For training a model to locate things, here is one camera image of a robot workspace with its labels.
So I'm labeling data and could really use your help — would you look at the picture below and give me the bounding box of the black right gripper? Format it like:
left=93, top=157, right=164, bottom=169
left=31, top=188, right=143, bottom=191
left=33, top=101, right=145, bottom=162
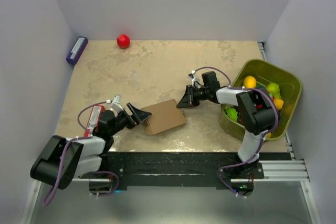
left=177, top=85, right=209, bottom=109

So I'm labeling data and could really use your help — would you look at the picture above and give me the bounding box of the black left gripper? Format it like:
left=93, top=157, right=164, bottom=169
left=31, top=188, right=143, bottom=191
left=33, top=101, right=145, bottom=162
left=109, top=103, right=151, bottom=136

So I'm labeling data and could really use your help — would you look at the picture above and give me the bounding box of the brown cardboard box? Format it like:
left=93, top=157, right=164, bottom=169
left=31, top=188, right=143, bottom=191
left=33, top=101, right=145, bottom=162
left=141, top=99, right=186, bottom=135

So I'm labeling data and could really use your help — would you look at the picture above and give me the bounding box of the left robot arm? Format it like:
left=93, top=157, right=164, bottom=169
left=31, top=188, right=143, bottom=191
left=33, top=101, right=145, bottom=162
left=30, top=103, right=152, bottom=189

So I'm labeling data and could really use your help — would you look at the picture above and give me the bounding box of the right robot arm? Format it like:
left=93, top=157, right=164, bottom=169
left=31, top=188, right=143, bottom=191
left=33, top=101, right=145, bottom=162
left=176, top=71, right=279, bottom=178

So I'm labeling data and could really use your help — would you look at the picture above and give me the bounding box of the purple rectangular box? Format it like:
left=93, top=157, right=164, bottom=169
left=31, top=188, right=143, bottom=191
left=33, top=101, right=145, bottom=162
left=66, top=36, right=88, bottom=66

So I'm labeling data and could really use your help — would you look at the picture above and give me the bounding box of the red rectangular packet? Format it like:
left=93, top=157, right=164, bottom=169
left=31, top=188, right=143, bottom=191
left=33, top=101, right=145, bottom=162
left=83, top=105, right=105, bottom=137

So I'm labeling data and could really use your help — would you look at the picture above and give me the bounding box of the bright green toy vegetable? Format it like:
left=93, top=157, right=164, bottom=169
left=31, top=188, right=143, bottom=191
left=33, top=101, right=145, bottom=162
left=224, top=107, right=239, bottom=122

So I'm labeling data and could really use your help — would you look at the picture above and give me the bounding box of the orange toy fruit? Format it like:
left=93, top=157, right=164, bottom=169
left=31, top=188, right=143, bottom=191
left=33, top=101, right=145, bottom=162
left=243, top=76, right=257, bottom=89

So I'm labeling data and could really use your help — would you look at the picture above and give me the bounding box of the red apple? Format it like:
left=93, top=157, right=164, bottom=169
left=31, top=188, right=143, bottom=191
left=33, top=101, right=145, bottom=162
left=117, top=34, right=131, bottom=49

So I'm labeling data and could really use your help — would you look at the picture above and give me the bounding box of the green toy pear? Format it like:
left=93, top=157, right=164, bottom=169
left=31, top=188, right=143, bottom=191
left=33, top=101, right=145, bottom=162
left=266, top=82, right=281, bottom=99

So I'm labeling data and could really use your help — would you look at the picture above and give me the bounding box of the yellow toy lemon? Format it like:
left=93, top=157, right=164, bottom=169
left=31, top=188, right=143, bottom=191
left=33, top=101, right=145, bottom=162
left=274, top=99, right=284, bottom=111

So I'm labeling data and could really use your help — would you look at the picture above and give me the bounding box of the olive green plastic basket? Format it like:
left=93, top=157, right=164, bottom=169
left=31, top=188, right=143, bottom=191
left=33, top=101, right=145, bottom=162
left=219, top=58, right=303, bottom=141

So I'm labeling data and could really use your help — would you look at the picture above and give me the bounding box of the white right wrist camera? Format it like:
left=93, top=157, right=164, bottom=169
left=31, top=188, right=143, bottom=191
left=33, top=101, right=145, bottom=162
left=187, top=70, right=201, bottom=88

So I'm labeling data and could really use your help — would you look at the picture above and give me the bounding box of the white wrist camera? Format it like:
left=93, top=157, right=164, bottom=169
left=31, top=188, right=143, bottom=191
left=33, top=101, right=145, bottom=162
left=187, top=70, right=201, bottom=88
left=110, top=94, right=123, bottom=115

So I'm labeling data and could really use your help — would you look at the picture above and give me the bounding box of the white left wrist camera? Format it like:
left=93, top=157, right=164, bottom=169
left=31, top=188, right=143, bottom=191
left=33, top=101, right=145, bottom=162
left=110, top=94, right=123, bottom=115

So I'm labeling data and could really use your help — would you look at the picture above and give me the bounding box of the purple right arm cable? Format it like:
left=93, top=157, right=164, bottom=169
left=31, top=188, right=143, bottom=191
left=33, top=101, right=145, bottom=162
left=194, top=67, right=279, bottom=162

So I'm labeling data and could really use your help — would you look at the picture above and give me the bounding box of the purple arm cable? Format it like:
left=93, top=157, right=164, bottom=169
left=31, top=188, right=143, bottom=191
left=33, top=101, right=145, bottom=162
left=194, top=67, right=279, bottom=162
left=43, top=100, right=112, bottom=207

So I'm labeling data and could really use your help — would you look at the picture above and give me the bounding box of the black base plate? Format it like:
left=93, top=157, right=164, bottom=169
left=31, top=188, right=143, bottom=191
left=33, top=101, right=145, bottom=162
left=81, top=152, right=264, bottom=193

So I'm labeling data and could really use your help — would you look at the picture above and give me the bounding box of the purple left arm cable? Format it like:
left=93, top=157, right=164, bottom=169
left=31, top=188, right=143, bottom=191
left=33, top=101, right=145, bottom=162
left=43, top=100, right=112, bottom=207

